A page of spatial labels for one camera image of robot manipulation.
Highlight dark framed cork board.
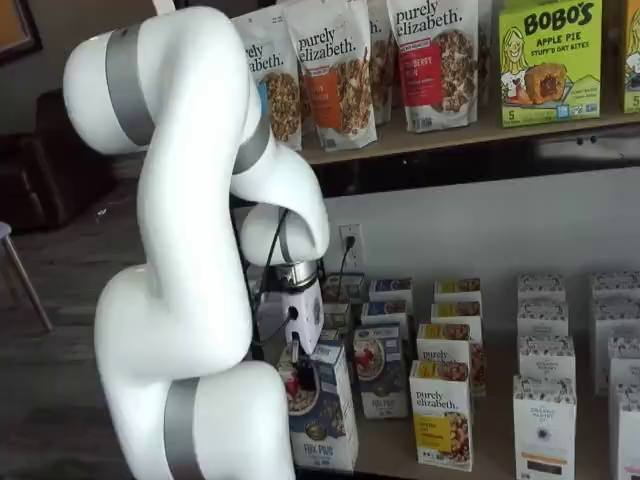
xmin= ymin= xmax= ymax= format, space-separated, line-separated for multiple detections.
xmin=0 ymin=0 xmax=44 ymax=66

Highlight white organic pantry box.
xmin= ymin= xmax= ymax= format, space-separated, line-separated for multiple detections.
xmin=512 ymin=375 xmax=578 ymax=480
xmin=612 ymin=383 xmax=640 ymax=480
xmin=589 ymin=298 xmax=640 ymax=396
xmin=516 ymin=301 xmax=570 ymax=339
xmin=588 ymin=271 xmax=640 ymax=303
xmin=517 ymin=334 xmax=577 ymax=380
xmin=607 ymin=337 xmax=640 ymax=396
xmin=516 ymin=273 xmax=568 ymax=304

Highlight wooden leg chair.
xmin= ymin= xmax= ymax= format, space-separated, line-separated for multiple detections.
xmin=0 ymin=222 xmax=54 ymax=334

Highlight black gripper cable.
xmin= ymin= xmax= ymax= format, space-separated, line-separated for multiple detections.
xmin=248 ymin=207 xmax=300 ymax=349

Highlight dark brown sofa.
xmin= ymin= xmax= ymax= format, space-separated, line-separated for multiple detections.
xmin=0 ymin=89 xmax=119 ymax=234

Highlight orange purely elizabeth granola bag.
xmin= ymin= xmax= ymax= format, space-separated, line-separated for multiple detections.
xmin=367 ymin=0 xmax=401 ymax=126
xmin=285 ymin=0 xmax=379 ymax=153

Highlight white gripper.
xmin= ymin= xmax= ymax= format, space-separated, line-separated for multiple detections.
xmin=283 ymin=279 xmax=325 ymax=393

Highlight black power cord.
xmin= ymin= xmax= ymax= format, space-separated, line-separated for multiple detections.
xmin=339 ymin=234 xmax=357 ymax=301

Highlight white wall outlet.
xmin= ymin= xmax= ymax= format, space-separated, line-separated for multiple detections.
xmin=338 ymin=223 xmax=364 ymax=266

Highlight blue purely elizabeth granola bag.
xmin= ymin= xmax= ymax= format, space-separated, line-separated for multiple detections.
xmin=230 ymin=4 xmax=304 ymax=151

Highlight yellow purely elizabeth box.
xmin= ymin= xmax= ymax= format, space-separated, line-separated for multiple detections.
xmin=430 ymin=301 xmax=484 ymax=329
xmin=408 ymin=359 xmax=474 ymax=473
xmin=416 ymin=323 xmax=487 ymax=397
xmin=433 ymin=278 xmax=482 ymax=304

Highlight yellow Bobo's snack box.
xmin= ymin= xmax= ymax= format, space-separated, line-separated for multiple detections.
xmin=622 ymin=0 xmax=640 ymax=115

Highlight black metal shelf rack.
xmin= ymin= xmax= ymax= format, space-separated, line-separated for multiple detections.
xmin=229 ymin=107 xmax=640 ymax=480

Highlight blue and white oatmeal box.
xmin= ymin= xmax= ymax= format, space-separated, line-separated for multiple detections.
xmin=352 ymin=323 xmax=410 ymax=420
xmin=278 ymin=339 xmax=360 ymax=472
xmin=360 ymin=299 xmax=414 ymax=329
xmin=368 ymin=277 xmax=414 ymax=303

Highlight green Bobo's apple pie box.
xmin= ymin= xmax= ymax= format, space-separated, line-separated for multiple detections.
xmin=498 ymin=0 xmax=604 ymax=129

